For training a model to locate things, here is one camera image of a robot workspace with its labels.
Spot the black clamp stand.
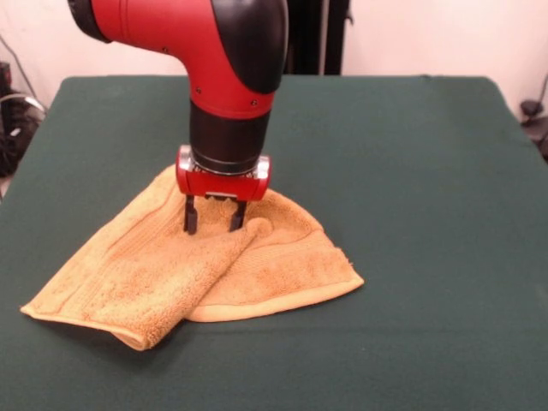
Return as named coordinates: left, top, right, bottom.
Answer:
left=519, top=98, right=548, bottom=162

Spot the dark green table cloth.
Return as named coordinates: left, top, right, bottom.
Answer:
left=0, top=74, right=548, bottom=411

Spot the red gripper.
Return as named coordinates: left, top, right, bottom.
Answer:
left=175, top=144, right=272, bottom=235

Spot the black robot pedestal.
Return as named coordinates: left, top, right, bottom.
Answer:
left=282, top=0, right=354, bottom=77

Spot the yellow terry towel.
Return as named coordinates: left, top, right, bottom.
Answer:
left=19, top=164, right=366, bottom=351

